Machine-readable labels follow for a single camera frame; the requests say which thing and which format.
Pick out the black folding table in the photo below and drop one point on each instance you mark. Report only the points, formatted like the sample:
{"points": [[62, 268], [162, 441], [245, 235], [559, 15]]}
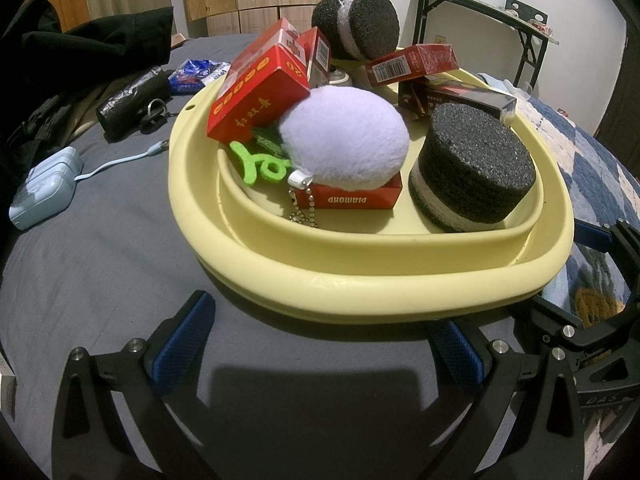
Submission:
{"points": [[475, 7]]}

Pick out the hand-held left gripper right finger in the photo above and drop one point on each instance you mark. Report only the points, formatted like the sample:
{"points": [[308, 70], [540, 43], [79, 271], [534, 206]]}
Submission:
{"points": [[455, 355]]}

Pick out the red cellophane box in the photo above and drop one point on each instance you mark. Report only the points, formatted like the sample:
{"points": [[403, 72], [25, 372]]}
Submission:
{"points": [[410, 62]]}

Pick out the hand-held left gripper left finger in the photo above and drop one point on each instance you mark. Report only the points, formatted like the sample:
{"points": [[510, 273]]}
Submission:
{"points": [[182, 340]]}

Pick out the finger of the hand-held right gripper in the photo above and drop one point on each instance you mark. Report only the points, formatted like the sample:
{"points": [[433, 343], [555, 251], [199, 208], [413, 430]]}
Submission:
{"points": [[595, 234], [570, 330]]}

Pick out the dark red and silver box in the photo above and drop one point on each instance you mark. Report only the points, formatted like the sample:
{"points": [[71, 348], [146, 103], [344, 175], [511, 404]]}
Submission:
{"points": [[460, 97]]}

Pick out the black round sponge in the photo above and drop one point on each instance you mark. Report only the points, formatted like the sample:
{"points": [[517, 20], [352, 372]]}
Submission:
{"points": [[357, 22], [470, 170]]}

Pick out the plain red box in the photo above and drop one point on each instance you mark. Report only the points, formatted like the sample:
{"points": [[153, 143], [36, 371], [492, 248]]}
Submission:
{"points": [[350, 197]]}

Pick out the black rolled bag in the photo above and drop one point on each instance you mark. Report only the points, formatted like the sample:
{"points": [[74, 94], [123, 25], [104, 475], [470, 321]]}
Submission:
{"points": [[130, 102]]}

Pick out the round metal tin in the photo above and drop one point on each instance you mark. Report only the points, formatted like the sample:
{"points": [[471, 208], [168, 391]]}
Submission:
{"points": [[340, 76]]}

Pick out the black jacket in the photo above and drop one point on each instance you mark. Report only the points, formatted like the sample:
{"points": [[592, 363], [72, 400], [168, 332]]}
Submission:
{"points": [[75, 30]]}

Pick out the blue snack packet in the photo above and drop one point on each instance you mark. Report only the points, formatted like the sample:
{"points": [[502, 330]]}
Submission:
{"points": [[200, 75]]}

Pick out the brown printed door mat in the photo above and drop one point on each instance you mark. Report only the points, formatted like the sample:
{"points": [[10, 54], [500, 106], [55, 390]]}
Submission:
{"points": [[600, 305]]}

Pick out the red box with orange dots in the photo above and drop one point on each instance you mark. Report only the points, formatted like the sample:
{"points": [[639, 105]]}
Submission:
{"points": [[255, 95]]}

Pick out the blue checkered plush blanket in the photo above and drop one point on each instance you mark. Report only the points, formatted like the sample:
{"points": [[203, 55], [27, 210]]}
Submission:
{"points": [[590, 170]]}

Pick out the red box white barcode side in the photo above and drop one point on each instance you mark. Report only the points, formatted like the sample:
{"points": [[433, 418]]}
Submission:
{"points": [[317, 55]]}

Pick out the yellow oval basin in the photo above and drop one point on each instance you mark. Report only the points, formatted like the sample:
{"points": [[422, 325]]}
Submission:
{"points": [[380, 270]]}

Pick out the copper coloured small box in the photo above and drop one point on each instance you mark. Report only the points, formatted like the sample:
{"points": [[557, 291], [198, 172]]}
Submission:
{"points": [[178, 40]]}

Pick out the light blue device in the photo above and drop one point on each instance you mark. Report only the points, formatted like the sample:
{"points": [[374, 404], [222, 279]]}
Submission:
{"points": [[45, 187]]}

